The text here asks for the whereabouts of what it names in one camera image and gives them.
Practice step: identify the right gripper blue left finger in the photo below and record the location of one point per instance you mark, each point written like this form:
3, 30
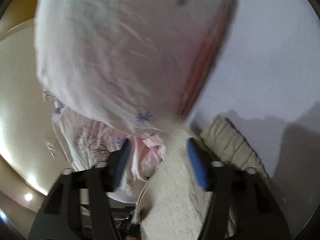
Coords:
59, 216

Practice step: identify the beige cable knit sweater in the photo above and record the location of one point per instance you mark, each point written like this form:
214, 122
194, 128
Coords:
172, 205

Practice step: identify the pink floral pillow right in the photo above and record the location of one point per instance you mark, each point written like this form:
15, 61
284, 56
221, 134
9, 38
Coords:
137, 66

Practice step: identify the pink floral pillow left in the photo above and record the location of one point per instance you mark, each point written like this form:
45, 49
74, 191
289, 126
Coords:
86, 142

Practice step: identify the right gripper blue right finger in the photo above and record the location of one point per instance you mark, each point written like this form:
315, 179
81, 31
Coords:
242, 206

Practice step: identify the pink floral pillow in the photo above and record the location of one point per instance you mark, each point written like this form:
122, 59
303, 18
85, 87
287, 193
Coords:
137, 66
86, 142

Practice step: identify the lavender bed sheet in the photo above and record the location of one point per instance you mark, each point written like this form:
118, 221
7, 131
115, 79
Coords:
266, 83

